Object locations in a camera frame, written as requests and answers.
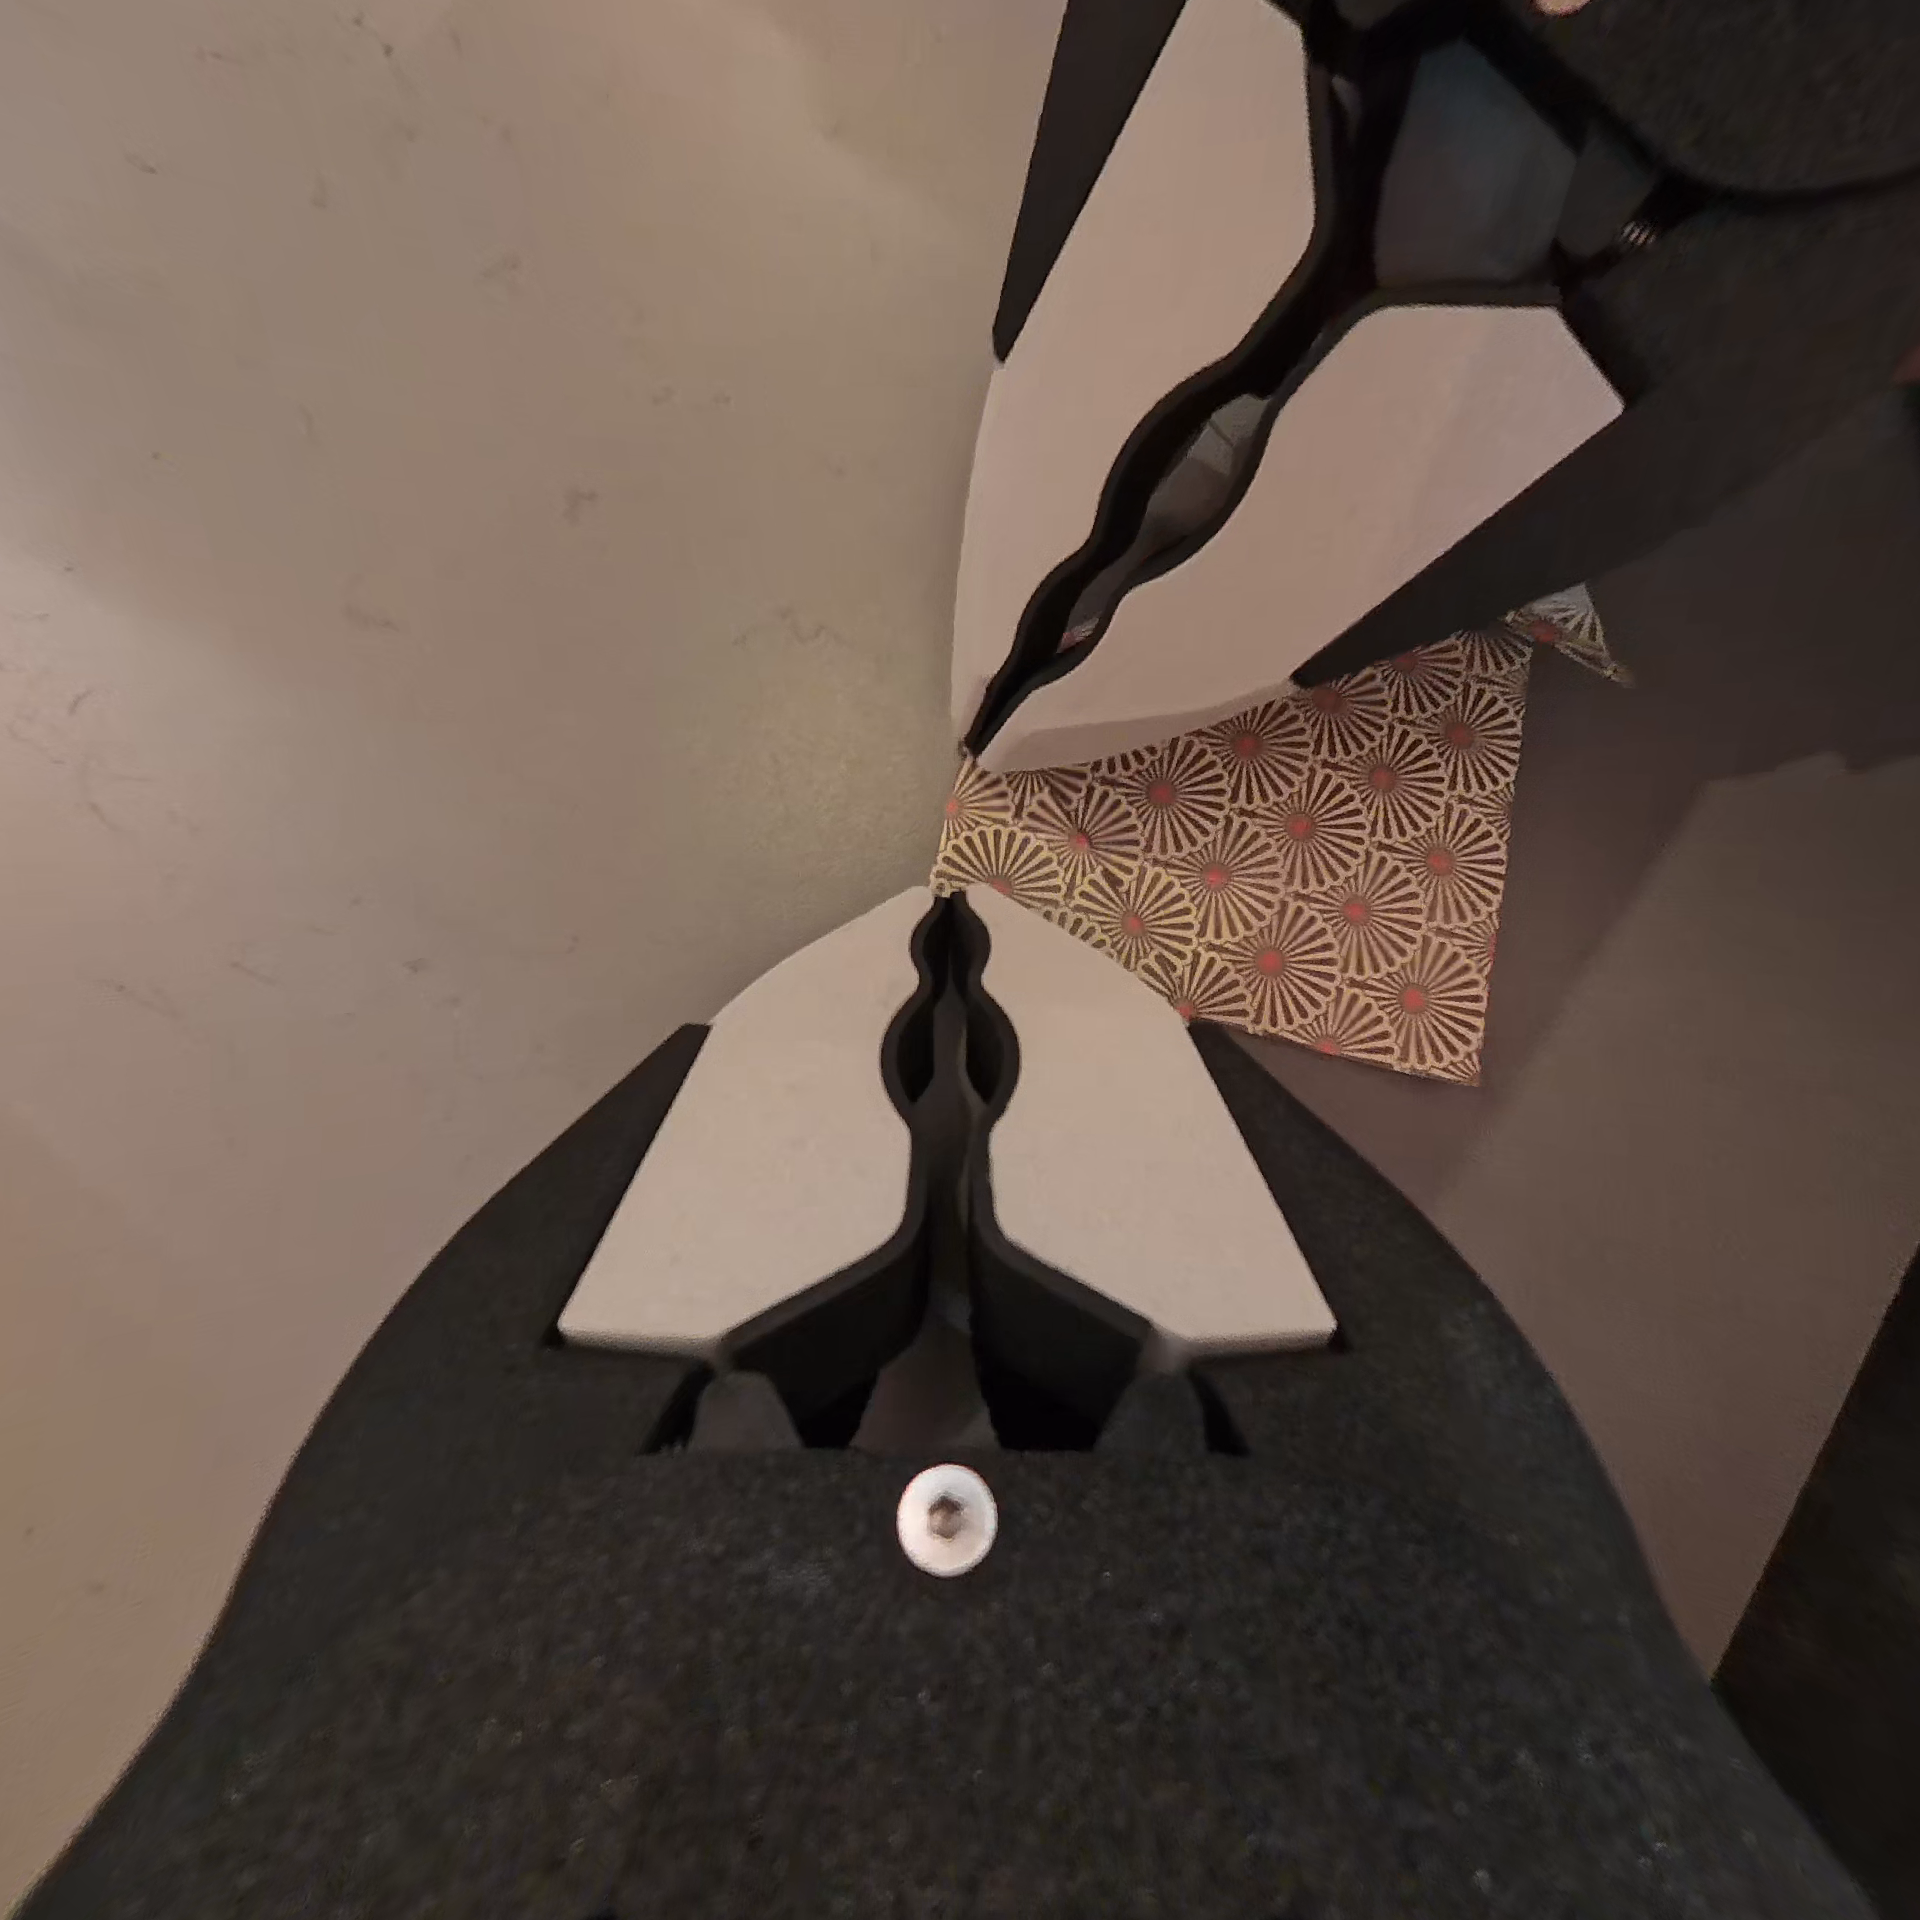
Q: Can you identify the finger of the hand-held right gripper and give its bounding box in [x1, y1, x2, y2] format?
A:
[968, 298, 1630, 770]
[954, 0, 1336, 744]

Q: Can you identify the gold patterned origami paper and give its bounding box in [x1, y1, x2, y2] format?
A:
[930, 586, 1632, 1086]

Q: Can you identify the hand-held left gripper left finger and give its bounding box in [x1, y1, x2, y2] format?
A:
[554, 885, 961, 1455]

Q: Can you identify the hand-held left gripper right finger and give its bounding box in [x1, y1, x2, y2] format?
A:
[954, 885, 1341, 1455]

